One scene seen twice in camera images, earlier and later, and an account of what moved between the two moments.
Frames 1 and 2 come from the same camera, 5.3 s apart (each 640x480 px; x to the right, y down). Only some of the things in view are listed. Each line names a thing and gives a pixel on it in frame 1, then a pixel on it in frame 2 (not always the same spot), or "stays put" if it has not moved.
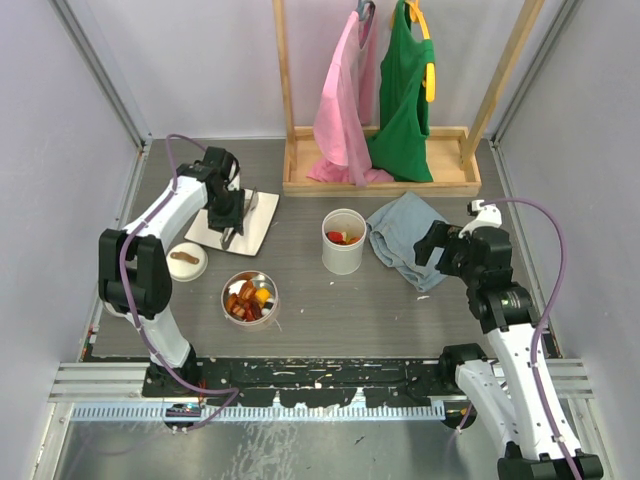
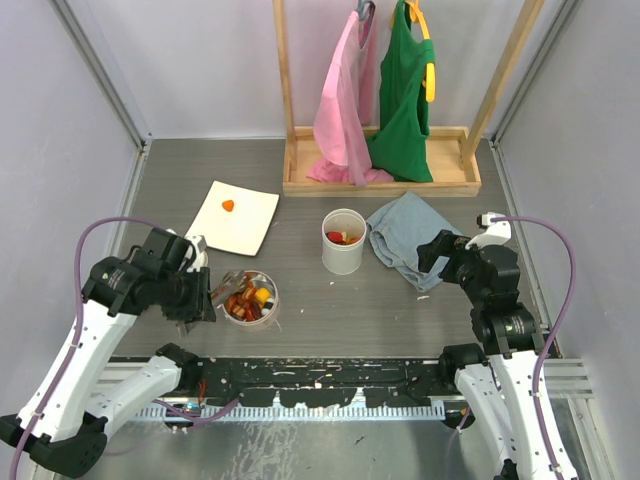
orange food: (341, 237) stays put
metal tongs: (248, 208) → (230, 282)
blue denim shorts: (396, 228) stays put
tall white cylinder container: (343, 259) stays put
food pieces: (247, 302) stays put
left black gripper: (233, 219) → (200, 307)
